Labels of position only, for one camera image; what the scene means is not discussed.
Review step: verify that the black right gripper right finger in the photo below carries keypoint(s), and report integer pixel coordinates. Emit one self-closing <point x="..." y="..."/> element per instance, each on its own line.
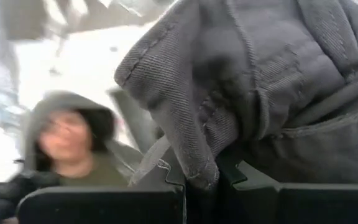
<point x="306" y="205"/>

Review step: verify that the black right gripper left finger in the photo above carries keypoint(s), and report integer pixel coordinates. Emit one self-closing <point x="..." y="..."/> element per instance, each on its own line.
<point x="104" y="207"/>

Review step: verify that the dark grey garment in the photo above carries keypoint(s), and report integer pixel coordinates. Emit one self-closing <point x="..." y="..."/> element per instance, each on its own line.
<point x="291" y="77"/>

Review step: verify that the person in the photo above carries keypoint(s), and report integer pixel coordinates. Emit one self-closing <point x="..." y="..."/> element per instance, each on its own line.
<point x="64" y="140"/>

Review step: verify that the black device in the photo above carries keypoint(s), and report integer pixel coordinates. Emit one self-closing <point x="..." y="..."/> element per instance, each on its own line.
<point x="17" y="188"/>

